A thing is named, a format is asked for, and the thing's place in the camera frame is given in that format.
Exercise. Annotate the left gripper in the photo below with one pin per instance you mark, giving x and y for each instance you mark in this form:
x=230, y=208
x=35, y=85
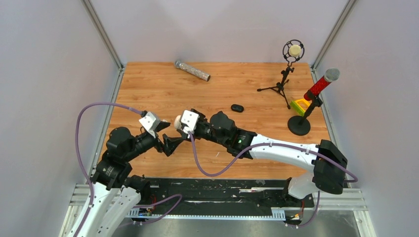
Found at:
x=170, y=144

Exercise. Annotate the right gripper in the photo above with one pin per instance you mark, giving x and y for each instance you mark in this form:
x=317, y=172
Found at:
x=195, y=133

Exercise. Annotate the white earbuds charging case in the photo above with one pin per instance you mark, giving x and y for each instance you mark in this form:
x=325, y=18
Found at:
x=177, y=122

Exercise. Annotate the black earbuds charging case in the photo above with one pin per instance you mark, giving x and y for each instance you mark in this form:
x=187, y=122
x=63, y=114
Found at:
x=237, y=108

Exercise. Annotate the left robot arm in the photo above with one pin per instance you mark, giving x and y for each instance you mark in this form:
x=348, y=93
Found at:
x=113, y=192

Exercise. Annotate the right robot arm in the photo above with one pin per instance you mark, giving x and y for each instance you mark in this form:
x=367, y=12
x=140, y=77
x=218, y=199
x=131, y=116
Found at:
x=324, y=163

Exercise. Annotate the silver glitter microphone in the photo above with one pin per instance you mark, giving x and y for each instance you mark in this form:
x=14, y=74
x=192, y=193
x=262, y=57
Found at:
x=192, y=70

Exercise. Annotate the black round-base microphone stand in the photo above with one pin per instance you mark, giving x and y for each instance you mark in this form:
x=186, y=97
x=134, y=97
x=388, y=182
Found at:
x=300, y=125

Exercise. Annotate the yellow green toy block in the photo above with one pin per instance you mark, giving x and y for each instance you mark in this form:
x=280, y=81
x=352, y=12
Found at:
x=300, y=106

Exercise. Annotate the black tripod microphone stand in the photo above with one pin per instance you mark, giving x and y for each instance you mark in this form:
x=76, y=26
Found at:
x=293, y=50

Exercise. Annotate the red glitter microphone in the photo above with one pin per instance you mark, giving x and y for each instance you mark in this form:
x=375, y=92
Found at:
x=330, y=75

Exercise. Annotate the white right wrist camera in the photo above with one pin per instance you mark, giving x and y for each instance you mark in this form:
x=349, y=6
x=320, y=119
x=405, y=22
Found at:
x=189, y=121

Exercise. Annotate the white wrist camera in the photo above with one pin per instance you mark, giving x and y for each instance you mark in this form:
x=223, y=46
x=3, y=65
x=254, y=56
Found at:
x=189, y=121
x=150, y=123

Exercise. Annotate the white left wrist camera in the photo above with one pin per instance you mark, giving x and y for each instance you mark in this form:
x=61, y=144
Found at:
x=150, y=123

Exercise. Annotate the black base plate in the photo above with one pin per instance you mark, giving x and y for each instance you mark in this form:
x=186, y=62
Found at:
x=218, y=197

